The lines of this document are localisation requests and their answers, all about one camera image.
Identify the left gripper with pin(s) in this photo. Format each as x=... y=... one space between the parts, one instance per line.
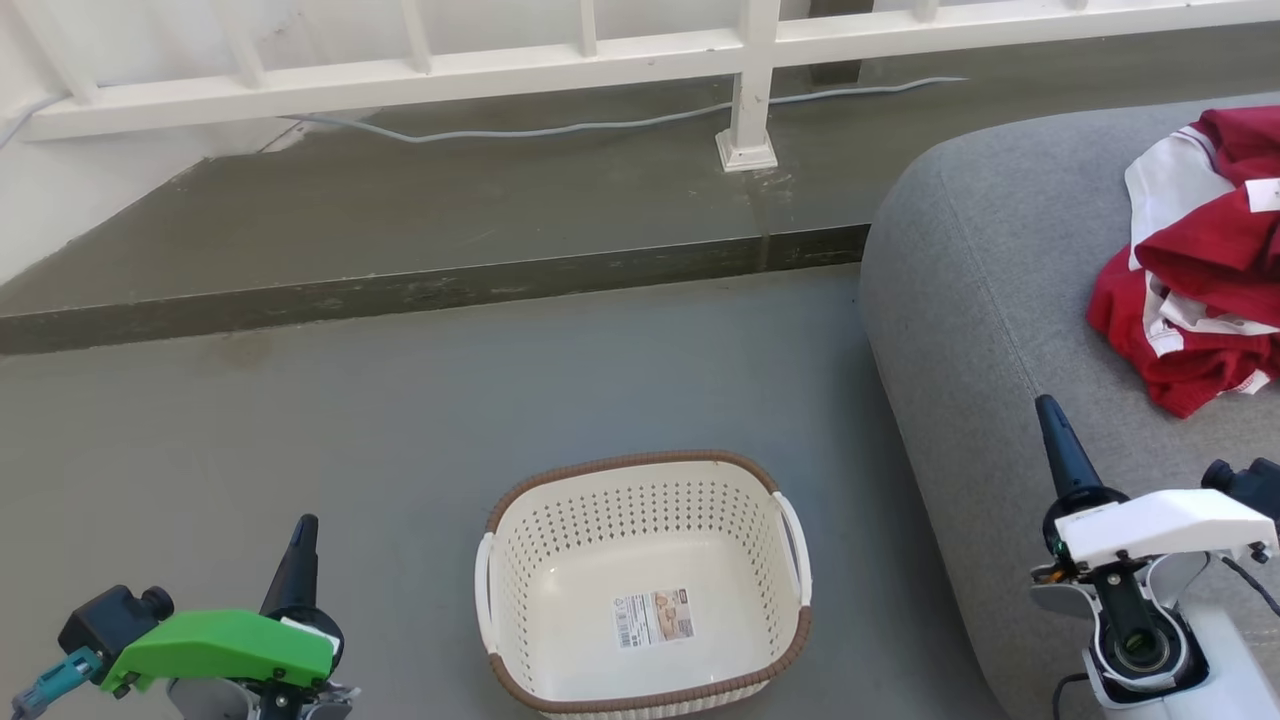
x=290 y=705

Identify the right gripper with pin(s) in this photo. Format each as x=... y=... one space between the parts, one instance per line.
x=1075 y=505

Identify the red and white clothing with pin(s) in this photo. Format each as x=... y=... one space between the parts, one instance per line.
x=1210 y=250

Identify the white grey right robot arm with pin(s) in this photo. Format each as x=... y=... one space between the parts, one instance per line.
x=1230 y=670

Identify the cream plastic laundry basket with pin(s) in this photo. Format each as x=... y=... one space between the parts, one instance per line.
x=560 y=560

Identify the paper basket label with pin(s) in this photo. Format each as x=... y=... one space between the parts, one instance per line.
x=652 y=618

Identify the grey fabric sofa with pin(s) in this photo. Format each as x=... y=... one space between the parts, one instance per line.
x=1000 y=300

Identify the white slatted railing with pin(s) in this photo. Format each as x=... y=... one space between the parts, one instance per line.
x=755 y=60

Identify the green left camera mount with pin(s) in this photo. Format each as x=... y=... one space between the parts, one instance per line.
x=220 y=645

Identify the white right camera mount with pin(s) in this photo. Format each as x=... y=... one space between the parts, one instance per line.
x=1165 y=525

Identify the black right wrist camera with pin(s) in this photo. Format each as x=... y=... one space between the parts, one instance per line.
x=1250 y=485

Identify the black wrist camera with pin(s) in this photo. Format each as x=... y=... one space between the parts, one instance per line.
x=110 y=620
x=1250 y=485

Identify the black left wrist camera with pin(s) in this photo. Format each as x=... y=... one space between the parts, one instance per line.
x=110 y=620

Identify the teal camera connector plug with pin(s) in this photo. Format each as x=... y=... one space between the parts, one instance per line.
x=55 y=682

